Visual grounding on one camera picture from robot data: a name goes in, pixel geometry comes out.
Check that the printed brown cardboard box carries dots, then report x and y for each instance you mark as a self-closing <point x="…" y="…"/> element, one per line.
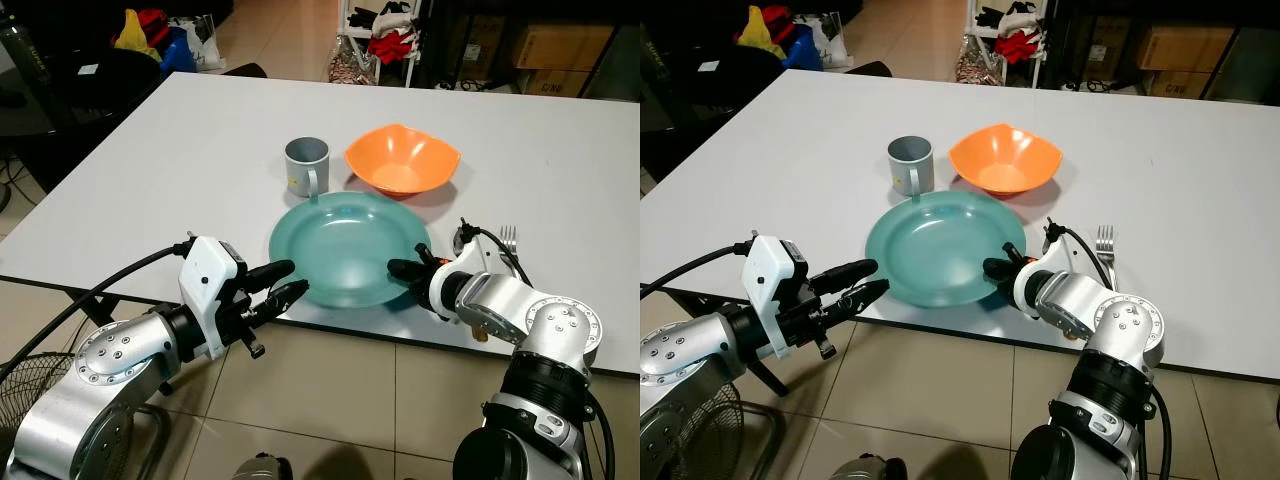
<point x="1176" y="86"/>
<point x="555" y="84"/>

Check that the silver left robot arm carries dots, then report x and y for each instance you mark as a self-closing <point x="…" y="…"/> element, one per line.
<point x="110" y="358"/>
<point x="680" y="362"/>

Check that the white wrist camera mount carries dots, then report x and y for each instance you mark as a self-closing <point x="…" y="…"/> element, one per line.
<point x="775" y="265"/>
<point x="440" y="292"/>
<point x="210" y="270"/>
<point x="1026" y="290"/>

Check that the black table leg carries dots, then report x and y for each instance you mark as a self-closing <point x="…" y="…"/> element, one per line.
<point x="108" y="312"/>
<point x="768" y="376"/>

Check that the blue bag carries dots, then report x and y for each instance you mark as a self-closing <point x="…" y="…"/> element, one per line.
<point x="802" y="50"/>
<point x="178" y="52"/>

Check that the white plastic bag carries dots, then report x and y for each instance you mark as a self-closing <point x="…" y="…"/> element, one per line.
<point x="830" y="40"/>
<point x="206" y="42"/>

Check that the large brown cardboard box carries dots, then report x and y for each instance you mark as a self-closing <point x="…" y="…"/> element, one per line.
<point x="1185" y="46"/>
<point x="560" y="46"/>

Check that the gold metal spoon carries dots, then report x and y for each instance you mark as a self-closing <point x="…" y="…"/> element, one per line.
<point x="1076" y="338"/>
<point x="481" y="337"/>

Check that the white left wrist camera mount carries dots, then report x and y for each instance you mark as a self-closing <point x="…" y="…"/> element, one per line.
<point x="210" y="270"/>
<point x="775" y="265"/>

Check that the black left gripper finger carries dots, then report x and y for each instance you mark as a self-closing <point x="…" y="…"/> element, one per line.
<point x="850" y="270"/>
<point x="862" y="296"/>
<point x="285" y="296"/>
<point x="270" y="272"/>

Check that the dark cardboard box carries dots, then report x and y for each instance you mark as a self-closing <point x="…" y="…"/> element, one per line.
<point x="482" y="48"/>
<point x="1102" y="48"/>

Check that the silver metal fork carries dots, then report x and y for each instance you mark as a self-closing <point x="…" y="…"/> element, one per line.
<point x="508" y="238"/>
<point x="1105" y="238"/>

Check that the teal plastic plate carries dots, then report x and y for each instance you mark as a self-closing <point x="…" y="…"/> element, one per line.
<point x="345" y="245"/>
<point x="940" y="245"/>

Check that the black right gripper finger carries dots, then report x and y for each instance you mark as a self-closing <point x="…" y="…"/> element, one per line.
<point x="1011" y="249"/>
<point x="996" y="267"/>
<point x="422" y="252"/>
<point x="403" y="268"/>

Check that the black chair backrest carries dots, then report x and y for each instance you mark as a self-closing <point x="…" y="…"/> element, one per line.
<point x="868" y="68"/>
<point x="245" y="70"/>

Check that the orange plastic bowl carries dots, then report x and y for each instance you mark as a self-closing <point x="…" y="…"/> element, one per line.
<point x="1005" y="160"/>
<point x="400" y="160"/>

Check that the black cloth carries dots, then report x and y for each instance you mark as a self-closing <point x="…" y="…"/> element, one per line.
<point x="990" y="16"/>
<point x="365" y="16"/>

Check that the grey mug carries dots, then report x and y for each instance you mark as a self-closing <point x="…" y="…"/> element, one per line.
<point x="305" y="170"/>
<point x="908" y="170"/>

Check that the white metal rack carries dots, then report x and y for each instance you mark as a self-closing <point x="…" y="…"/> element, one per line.
<point x="1040" y="50"/>
<point x="412" y="50"/>

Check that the red cloth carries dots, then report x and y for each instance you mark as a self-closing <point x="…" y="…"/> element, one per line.
<point x="153" y="20"/>
<point x="1020" y="46"/>
<point x="776" y="16"/>
<point x="392" y="46"/>

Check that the black office chair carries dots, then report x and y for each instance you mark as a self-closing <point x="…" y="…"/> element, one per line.
<point x="700" y="90"/>
<point x="110" y="85"/>

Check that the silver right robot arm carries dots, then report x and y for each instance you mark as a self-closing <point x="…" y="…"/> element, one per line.
<point x="560" y="330"/>
<point x="1130" y="325"/>

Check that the yellow cloth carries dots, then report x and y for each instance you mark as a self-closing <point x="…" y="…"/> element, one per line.
<point x="130" y="32"/>
<point x="760" y="32"/>

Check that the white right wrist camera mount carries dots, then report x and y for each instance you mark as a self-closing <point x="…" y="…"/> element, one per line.
<point x="440" y="292"/>
<point x="1026" y="290"/>

